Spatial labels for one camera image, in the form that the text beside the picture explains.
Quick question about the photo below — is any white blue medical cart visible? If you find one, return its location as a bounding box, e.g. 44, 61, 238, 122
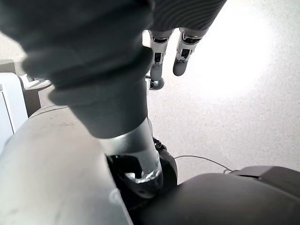
0, 71, 52, 146

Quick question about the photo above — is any thin white floor cable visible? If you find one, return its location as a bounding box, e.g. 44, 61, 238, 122
174, 155, 240, 175

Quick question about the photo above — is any silver right robot leg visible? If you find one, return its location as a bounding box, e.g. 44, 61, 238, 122
0, 105, 179, 225

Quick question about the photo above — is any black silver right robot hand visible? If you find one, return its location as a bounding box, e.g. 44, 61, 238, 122
0, 0, 228, 197

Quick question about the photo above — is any grey robot torso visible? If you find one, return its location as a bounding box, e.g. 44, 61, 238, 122
138, 165, 300, 225

